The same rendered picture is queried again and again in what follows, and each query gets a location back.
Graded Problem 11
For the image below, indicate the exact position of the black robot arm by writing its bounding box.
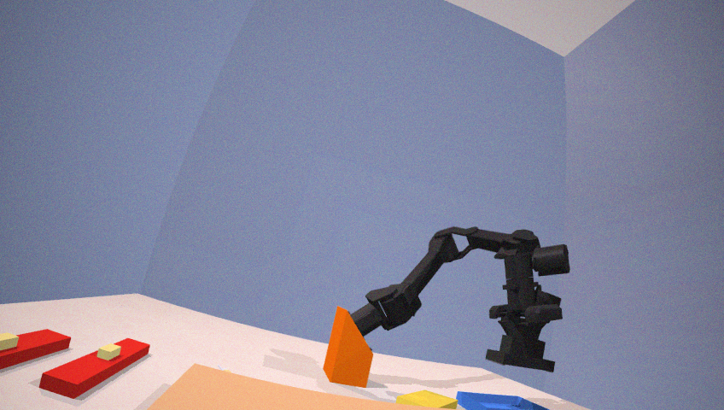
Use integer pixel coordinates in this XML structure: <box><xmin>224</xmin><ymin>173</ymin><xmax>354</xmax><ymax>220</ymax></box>
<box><xmin>350</xmin><ymin>226</ymin><xmax>570</xmax><ymax>337</ymax></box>

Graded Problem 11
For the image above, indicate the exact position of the red flat bar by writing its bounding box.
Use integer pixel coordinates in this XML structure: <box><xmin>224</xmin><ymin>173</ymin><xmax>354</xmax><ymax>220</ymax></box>
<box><xmin>39</xmin><ymin>338</ymin><xmax>150</xmax><ymax>399</ymax></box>
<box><xmin>0</xmin><ymin>329</ymin><xmax>71</xmax><ymax>370</ymax></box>

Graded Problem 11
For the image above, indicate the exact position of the yellow rectangular block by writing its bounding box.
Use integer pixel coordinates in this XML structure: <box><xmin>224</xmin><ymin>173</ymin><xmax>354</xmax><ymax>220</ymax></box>
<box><xmin>396</xmin><ymin>389</ymin><xmax>458</xmax><ymax>410</ymax></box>

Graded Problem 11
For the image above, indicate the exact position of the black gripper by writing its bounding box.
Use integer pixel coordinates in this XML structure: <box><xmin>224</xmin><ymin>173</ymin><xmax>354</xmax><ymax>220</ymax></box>
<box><xmin>489</xmin><ymin>278</ymin><xmax>563</xmax><ymax>356</ymax></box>

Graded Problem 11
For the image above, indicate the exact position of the blue tray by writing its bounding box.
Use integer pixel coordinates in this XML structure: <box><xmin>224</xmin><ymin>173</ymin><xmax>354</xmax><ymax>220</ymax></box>
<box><xmin>456</xmin><ymin>391</ymin><xmax>549</xmax><ymax>410</ymax></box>

